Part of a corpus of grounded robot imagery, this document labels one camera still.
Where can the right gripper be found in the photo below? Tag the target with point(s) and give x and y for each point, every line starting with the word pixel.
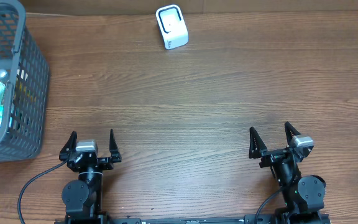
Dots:
pixel 258 146

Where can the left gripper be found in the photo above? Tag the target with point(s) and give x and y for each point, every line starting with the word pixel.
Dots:
pixel 107 163

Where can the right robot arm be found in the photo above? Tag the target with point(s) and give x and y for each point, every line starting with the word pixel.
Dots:
pixel 303 195

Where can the white barcode scanner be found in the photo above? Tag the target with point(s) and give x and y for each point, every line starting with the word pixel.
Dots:
pixel 172 26

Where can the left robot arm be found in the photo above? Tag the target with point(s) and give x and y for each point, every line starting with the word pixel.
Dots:
pixel 83 197

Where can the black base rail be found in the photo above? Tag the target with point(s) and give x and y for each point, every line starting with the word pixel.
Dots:
pixel 247 219

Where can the grey plastic mesh basket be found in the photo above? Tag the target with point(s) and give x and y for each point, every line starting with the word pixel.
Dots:
pixel 26 86

